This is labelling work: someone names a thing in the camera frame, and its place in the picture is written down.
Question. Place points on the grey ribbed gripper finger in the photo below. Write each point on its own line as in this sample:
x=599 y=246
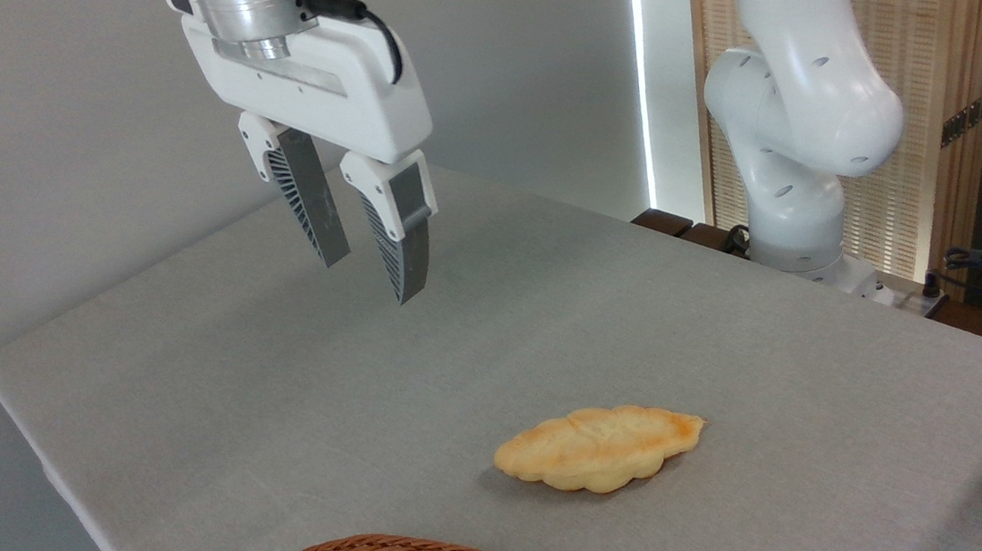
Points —
x=406 y=248
x=315 y=203

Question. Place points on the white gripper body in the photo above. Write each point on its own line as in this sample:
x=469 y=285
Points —
x=345 y=99

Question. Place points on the golden leaf-shaped bread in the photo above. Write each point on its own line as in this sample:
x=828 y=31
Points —
x=600 y=446

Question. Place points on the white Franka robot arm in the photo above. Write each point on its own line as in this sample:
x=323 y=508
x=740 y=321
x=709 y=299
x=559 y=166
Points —
x=810 y=96

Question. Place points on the silver metal wrist flange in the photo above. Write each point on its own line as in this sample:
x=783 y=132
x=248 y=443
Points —
x=253 y=8

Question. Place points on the grey table cloth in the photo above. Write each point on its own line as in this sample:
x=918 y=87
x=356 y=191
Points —
x=331 y=402

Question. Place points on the white vertical light strip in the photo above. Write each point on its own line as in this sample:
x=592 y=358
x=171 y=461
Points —
x=644 y=68

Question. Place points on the white power strip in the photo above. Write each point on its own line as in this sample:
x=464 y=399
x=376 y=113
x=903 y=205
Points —
x=918 y=302

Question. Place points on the light wooden slatted screen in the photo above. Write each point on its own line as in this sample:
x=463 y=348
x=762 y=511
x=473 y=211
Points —
x=929 y=10

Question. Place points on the dark metal screen hinge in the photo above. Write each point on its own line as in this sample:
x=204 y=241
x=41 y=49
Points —
x=967 y=120

